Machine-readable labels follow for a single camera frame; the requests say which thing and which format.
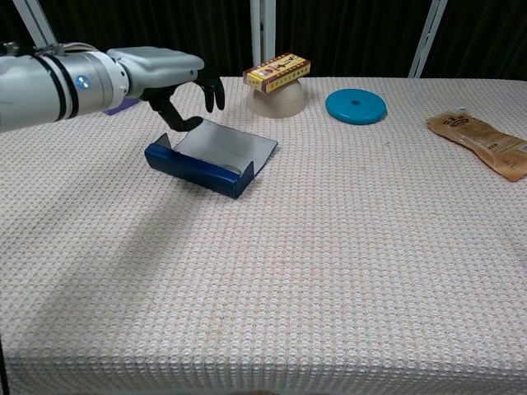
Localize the beige woven tablecloth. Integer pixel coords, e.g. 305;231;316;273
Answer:
0;76;527;395

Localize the blue glasses case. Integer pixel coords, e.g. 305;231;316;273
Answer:
143;118;279;200

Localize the beige upturned bowl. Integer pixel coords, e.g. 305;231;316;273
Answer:
246;77;305;119

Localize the teal round disc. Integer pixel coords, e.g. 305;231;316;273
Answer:
324;90;389;126

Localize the yellow red cardboard box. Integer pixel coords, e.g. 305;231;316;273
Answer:
241;52;312;94

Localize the dark partition panel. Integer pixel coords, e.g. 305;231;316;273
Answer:
271;0;431;79
0;0;40;46
423;0;527;81
26;0;254;78

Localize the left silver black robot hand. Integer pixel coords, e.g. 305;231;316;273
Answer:
105;46;226;132

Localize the brown snack packet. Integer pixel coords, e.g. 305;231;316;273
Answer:
426;107;527;183

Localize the wrist wire bundle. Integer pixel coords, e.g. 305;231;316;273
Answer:
35;40;102;57

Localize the white partition post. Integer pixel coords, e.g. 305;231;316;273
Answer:
250;0;276;69
11;0;58;49
408;0;449;79

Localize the purple foam cube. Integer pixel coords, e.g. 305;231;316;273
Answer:
101;96;139;116

